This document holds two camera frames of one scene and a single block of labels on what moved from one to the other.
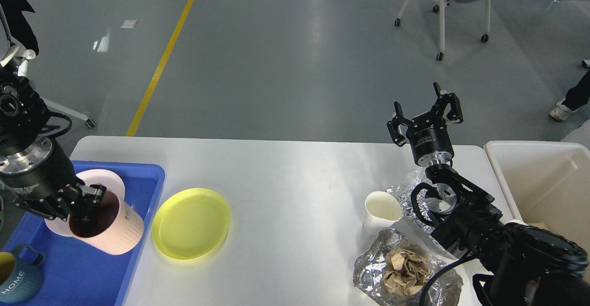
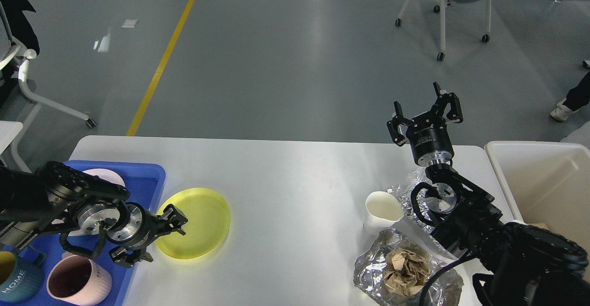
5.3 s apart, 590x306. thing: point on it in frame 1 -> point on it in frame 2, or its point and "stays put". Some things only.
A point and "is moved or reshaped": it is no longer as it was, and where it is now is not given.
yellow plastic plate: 190,222 stays put
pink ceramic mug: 112,226 is moved or reshaped
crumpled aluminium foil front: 394,270 stays put
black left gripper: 34,175 -> 143,227
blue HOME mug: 20,280 stays put
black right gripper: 428,136 stays put
